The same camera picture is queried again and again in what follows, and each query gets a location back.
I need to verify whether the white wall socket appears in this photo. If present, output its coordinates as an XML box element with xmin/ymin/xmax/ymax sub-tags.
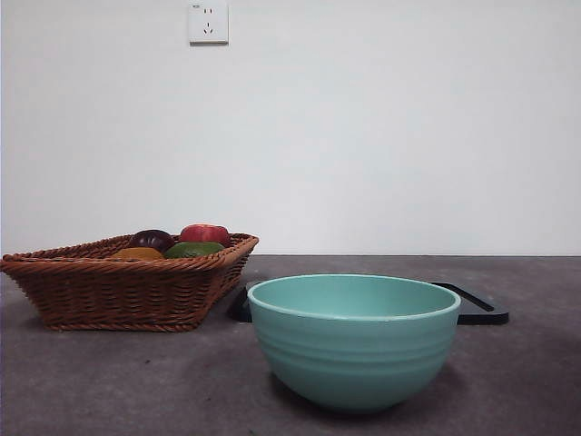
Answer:
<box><xmin>189</xmin><ymin>0</ymin><xmax>230</xmax><ymax>45</ymax></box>

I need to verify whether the teal ceramic bowl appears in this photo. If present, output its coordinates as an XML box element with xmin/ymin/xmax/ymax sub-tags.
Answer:
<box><xmin>247</xmin><ymin>272</ymin><xmax>462</xmax><ymax>414</ymax></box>

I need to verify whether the dark purple fruit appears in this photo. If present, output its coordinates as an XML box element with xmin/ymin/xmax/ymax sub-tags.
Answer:
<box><xmin>127</xmin><ymin>228</ymin><xmax>176</xmax><ymax>251</ymax></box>

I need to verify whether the red apple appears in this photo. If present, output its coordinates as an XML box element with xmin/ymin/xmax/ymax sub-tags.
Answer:
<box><xmin>178</xmin><ymin>223</ymin><xmax>231</xmax><ymax>247</ymax></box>

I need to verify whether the green avocado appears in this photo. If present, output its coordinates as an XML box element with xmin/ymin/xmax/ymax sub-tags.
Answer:
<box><xmin>162</xmin><ymin>240</ymin><xmax>227</xmax><ymax>260</ymax></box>

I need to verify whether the dark green rectangular tray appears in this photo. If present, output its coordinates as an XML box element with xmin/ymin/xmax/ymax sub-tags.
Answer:
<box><xmin>229</xmin><ymin>280</ymin><xmax>510</xmax><ymax>326</ymax></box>

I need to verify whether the brown wicker basket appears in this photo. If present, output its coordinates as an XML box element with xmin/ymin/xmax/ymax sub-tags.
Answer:
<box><xmin>0</xmin><ymin>232</ymin><xmax>261</xmax><ymax>332</ymax></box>

